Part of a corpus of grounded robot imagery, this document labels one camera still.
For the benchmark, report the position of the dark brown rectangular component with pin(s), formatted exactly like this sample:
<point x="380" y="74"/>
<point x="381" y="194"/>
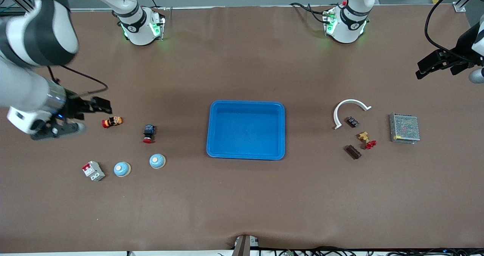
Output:
<point x="353" y="152"/>

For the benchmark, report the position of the red orange pushbutton switch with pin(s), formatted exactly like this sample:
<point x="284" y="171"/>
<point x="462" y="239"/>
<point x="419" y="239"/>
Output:
<point x="113" y="121"/>

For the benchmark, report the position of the black switch with red button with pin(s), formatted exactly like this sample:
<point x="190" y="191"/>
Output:
<point x="149" y="130"/>

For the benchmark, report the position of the blue round call bell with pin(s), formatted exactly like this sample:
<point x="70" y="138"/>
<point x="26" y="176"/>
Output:
<point x="122" y="169"/>
<point x="157" y="161"/>

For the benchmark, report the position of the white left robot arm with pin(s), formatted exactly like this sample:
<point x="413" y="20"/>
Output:
<point x="349" y="25"/>

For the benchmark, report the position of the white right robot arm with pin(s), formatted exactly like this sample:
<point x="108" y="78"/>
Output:
<point x="132" y="25"/>

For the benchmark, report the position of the blue plastic tray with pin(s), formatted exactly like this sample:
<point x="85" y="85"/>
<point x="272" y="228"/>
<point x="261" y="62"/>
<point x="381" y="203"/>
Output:
<point x="249" y="127"/>

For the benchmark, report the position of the metal mesh power supply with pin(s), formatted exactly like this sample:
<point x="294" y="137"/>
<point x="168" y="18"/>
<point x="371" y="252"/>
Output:
<point x="404" y="127"/>

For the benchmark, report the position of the white curved plastic strip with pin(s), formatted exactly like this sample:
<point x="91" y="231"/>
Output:
<point x="351" y="101"/>

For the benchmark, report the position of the dark brown cylindrical capacitor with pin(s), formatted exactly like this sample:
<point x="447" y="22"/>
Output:
<point x="352" y="122"/>

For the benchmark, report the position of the white red circuit breaker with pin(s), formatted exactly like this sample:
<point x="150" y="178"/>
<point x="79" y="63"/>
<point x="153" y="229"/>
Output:
<point x="93" y="171"/>

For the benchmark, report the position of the brown table mat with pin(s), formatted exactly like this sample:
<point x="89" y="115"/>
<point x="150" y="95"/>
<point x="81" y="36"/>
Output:
<point x="242" y="195"/>

